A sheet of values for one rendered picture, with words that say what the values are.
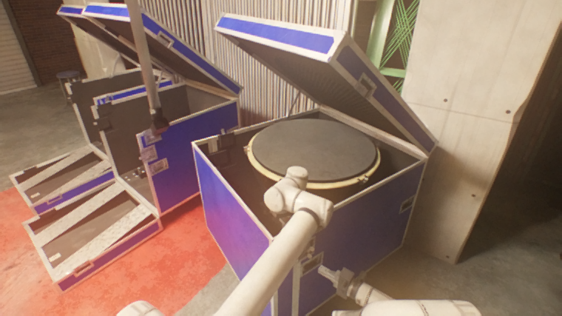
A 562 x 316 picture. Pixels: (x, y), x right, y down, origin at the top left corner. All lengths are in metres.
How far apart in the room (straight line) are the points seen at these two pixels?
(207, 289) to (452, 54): 2.22
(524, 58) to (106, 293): 2.98
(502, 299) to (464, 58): 1.68
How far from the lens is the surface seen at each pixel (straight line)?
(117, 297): 2.51
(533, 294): 2.86
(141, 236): 2.72
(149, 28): 2.19
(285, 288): 1.60
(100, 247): 2.78
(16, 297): 2.90
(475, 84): 2.01
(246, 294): 0.77
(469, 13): 1.96
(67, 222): 3.21
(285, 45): 1.23
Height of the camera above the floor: 1.90
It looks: 29 degrees down
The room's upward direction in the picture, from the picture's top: straight up
